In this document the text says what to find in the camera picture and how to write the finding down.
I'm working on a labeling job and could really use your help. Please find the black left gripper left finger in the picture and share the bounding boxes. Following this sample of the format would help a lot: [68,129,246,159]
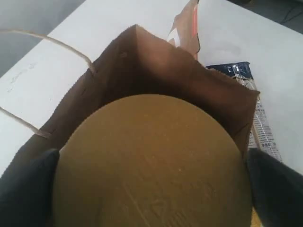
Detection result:
[0,149,59,227]

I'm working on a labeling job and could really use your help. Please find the brown paper shopping bag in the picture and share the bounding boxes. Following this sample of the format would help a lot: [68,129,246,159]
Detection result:
[2,25,248,177]

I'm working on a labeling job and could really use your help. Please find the brown pouch with orange label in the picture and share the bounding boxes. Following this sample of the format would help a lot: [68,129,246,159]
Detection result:
[167,0,200,60]

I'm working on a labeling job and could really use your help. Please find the long noodle package black ends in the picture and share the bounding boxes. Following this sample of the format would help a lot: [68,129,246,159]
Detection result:
[207,61,282,162]

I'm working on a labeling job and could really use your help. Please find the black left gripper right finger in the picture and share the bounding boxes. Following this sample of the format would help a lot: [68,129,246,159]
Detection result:
[246,148,303,227]

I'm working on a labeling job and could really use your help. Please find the clear jar with gold lid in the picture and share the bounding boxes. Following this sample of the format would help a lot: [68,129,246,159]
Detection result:
[53,95,252,227]

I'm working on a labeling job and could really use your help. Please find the yellow grain bottle white cap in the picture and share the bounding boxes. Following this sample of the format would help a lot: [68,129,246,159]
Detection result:
[250,208,262,227]

